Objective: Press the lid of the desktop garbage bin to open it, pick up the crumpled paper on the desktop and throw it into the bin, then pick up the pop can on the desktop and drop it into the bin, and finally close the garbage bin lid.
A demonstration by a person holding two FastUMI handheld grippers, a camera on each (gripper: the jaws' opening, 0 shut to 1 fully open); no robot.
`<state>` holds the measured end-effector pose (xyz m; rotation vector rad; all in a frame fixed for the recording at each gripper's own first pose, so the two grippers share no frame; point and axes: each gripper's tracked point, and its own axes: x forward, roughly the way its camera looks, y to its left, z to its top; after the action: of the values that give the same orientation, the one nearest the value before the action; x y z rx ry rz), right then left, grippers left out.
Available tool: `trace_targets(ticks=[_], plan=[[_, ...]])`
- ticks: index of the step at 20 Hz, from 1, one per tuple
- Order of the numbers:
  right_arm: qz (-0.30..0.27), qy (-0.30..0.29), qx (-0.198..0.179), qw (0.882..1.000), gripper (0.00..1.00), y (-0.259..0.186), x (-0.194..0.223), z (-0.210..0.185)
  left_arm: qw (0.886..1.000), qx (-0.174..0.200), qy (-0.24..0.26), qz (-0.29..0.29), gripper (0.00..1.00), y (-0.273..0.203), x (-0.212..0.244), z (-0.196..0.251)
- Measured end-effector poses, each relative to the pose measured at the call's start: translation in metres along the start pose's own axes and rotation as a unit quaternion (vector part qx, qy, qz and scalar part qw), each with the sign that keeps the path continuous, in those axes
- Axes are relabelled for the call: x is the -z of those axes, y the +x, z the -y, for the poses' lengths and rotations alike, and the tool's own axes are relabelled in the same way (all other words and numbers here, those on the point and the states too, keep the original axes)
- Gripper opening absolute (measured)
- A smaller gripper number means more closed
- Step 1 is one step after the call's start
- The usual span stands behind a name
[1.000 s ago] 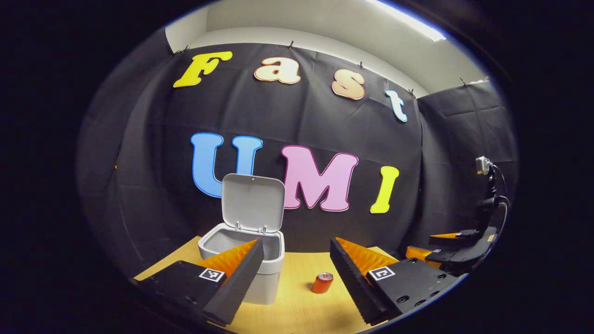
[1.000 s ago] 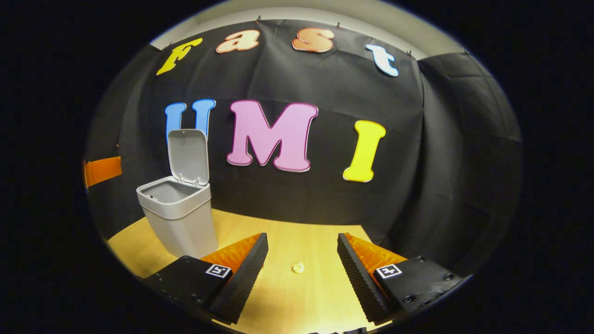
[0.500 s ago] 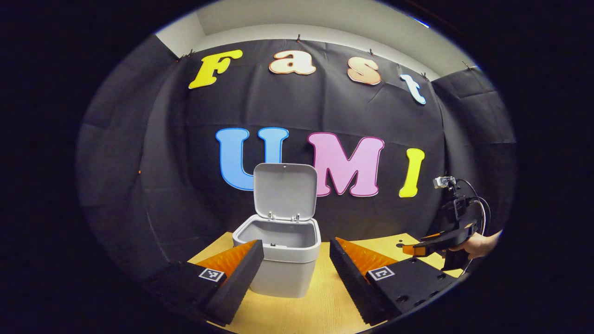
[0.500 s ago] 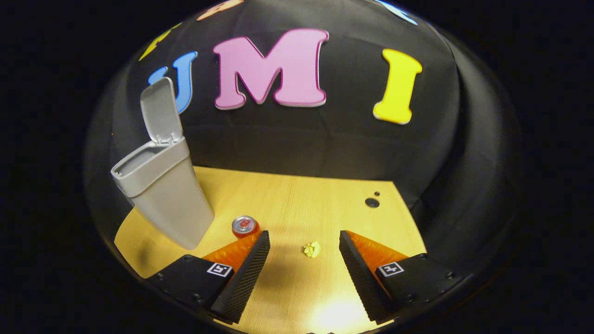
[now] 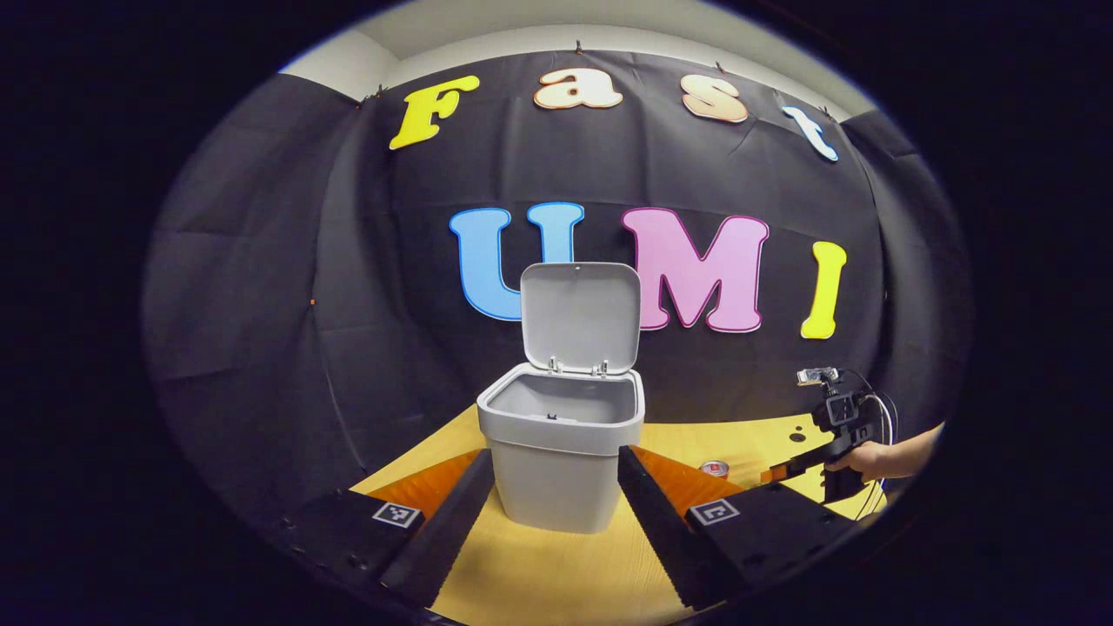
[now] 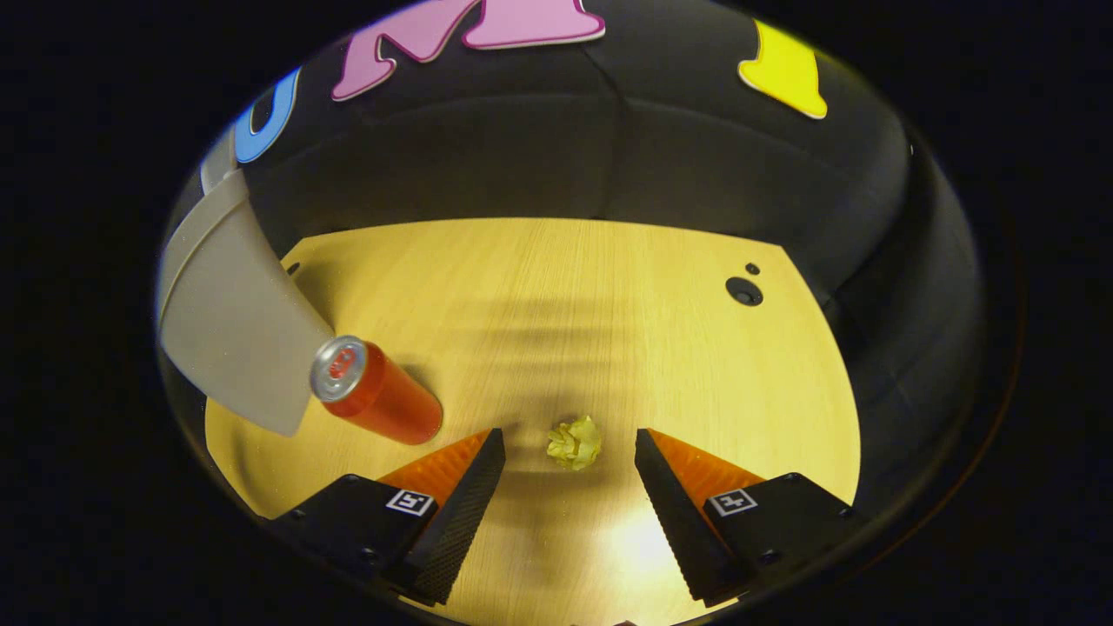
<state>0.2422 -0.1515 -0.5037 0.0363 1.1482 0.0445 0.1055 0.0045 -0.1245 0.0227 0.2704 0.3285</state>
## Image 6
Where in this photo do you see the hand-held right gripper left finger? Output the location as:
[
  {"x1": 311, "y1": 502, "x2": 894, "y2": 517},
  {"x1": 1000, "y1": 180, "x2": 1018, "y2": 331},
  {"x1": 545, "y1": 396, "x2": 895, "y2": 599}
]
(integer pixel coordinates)
[{"x1": 261, "y1": 428, "x2": 507, "y2": 607}]

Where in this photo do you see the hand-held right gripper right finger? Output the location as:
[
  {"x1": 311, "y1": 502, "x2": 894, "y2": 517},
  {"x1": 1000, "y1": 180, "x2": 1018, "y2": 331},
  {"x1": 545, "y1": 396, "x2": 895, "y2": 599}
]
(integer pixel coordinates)
[{"x1": 635, "y1": 428, "x2": 866, "y2": 607}]

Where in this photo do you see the yellow paper ball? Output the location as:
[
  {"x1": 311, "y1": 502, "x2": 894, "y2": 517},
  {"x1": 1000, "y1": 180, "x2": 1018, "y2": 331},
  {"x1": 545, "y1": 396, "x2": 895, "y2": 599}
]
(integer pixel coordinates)
[{"x1": 546, "y1": 416, "x2": 603, "y2": 472}]

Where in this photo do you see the red pop can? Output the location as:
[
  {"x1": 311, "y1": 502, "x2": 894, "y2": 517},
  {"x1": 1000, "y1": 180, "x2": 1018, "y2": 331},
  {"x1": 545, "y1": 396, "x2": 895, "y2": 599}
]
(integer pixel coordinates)
[{"x1": 310, "y1": 335, "x2": 444, "y2": 446}]

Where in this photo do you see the white desktop garbage bin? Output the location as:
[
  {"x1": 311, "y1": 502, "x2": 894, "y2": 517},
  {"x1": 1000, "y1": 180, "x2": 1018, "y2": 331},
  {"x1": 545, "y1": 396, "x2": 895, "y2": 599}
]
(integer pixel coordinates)
[{"x1": 157, "y1": 130, "x2": 336, "y2": 437}]

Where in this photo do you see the wooden desktop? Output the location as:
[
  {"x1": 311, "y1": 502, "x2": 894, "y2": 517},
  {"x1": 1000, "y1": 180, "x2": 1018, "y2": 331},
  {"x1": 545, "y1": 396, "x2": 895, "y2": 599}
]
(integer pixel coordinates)
[{"x1": 204, "y1": 217, "x2": 862, "y2": 626}]

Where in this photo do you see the black backdrop cloth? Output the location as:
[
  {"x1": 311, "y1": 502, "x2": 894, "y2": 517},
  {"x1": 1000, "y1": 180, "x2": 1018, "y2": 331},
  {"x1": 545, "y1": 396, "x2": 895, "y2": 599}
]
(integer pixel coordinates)
[{"x1": 161, "y1": 0, "x2": 988, "y2": 523}]

